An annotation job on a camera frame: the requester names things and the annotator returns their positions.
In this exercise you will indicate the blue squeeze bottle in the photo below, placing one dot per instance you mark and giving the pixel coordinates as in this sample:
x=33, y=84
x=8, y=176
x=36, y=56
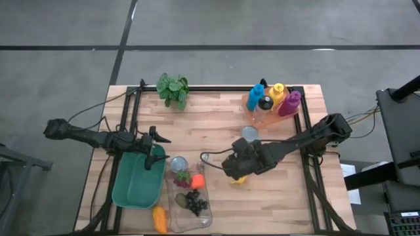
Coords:
x=254, y=98

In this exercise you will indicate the black support beam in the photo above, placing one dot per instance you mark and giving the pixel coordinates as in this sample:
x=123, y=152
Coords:
x=370, y=177

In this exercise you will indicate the tin can red label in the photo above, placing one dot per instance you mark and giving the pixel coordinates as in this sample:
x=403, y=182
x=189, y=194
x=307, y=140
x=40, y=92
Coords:
x=179, y=164

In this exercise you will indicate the grey metal table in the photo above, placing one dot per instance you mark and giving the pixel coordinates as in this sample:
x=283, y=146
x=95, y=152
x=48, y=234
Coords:
x=19, y=157

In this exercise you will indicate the dark grey desk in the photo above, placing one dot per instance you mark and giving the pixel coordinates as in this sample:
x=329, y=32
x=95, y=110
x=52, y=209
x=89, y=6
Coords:
x=400, y=137

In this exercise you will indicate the green plastic bin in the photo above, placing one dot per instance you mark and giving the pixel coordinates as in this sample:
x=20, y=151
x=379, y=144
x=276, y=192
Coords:
x=138, y=187

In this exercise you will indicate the dark grape bunch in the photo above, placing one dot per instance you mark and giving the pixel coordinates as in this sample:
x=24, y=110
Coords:
x=196, y=203

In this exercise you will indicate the white paper sheet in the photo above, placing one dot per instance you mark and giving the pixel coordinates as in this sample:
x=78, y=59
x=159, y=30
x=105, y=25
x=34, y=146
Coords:
x=354, y=196

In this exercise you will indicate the computer keyboard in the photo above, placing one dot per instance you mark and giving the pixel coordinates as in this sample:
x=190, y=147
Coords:
x=403, y=224

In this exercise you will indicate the purple squeeze bottle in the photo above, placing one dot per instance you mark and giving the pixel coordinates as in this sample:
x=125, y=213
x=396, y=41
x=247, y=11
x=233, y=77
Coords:
x=288, y=105

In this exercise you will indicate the black pole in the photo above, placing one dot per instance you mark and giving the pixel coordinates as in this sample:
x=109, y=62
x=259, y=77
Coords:
x=407, y=89

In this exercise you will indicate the dark grey chair seat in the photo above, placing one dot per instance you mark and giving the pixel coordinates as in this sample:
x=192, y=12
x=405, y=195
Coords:
x=403, y=196

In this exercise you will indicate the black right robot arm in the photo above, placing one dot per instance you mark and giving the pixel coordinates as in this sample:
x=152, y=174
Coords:
x=295, y=141

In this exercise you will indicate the yellow squeeze bottle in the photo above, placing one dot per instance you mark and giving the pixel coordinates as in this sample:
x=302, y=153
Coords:
x=277, y=93

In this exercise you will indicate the green potted plant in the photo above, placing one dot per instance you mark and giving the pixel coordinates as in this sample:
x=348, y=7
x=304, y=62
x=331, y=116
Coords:
x=173, y=90

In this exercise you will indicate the yellow banana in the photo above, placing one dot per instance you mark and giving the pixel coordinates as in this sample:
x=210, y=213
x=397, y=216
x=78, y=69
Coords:
x=239, y=180

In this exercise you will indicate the orange tangerine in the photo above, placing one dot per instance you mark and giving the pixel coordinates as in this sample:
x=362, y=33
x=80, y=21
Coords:
x=198, y=182

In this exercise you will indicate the orange translucent bin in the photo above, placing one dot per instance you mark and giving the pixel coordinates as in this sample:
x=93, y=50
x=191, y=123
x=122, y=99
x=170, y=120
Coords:
x=249, y=113

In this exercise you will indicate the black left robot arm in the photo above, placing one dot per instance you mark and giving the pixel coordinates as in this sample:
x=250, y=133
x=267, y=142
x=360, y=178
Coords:
x=95, y=139

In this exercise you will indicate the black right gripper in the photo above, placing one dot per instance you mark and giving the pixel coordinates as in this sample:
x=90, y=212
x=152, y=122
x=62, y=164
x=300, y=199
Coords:
x=244, y=160

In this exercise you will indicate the flat tuna can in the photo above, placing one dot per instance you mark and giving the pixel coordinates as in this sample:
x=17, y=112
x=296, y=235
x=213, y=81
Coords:
x=250, y=133

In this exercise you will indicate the brown kiwi fruit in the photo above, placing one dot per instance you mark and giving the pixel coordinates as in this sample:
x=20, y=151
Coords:
x=180, y=200

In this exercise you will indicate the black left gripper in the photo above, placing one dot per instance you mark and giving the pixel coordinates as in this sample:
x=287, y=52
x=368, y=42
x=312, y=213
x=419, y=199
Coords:
x=141, y=144

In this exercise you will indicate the black metal table frame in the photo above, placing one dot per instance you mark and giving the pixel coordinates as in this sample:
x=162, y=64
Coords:
x=203, y=88

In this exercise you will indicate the black frame clamp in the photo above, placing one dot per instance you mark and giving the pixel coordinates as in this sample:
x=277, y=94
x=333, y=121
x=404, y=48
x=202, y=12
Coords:
x=142, y=82
x=262, y=82

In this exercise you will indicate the clear plastic container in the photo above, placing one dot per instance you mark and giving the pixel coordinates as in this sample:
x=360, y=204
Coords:
x=197, y=226

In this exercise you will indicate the clear bottle black lid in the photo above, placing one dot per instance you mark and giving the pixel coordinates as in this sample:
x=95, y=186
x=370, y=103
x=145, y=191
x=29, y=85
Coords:
x=265, y=102

